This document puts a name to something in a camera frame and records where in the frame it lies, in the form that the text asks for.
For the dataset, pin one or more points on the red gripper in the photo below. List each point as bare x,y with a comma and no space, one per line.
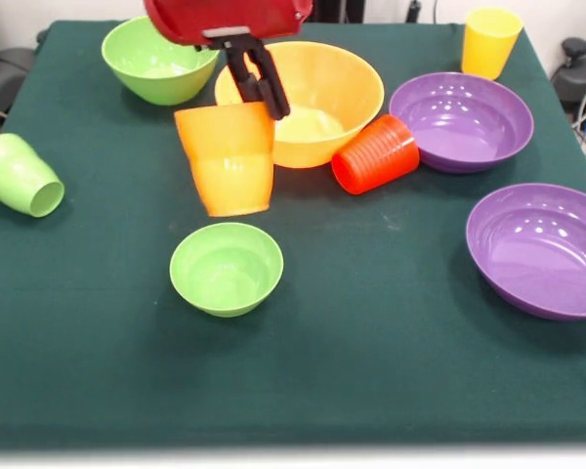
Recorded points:
224,14

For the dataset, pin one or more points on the large orange bowl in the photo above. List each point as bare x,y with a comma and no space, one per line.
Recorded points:
332,83

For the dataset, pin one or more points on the orange cup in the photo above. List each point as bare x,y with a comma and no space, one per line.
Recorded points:
229,166

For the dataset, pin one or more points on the large green bowl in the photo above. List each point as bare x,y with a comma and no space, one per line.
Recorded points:
141,63

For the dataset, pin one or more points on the red cup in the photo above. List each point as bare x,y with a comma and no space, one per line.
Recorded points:
376,158

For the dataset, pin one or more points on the small green bowl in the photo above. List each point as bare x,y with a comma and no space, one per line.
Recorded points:
224,278

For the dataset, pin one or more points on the green cup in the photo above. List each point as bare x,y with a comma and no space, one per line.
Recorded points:
14,171

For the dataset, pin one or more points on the purple bowl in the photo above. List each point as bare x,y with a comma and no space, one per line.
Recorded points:
461,132
542,259

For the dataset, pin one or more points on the yellow cup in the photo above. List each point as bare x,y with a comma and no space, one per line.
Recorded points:
488,49

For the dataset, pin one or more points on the grey black machine base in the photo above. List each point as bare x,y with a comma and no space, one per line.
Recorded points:
5,73
583,78

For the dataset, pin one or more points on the dark green tablecloth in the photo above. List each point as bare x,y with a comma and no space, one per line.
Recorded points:
293,381

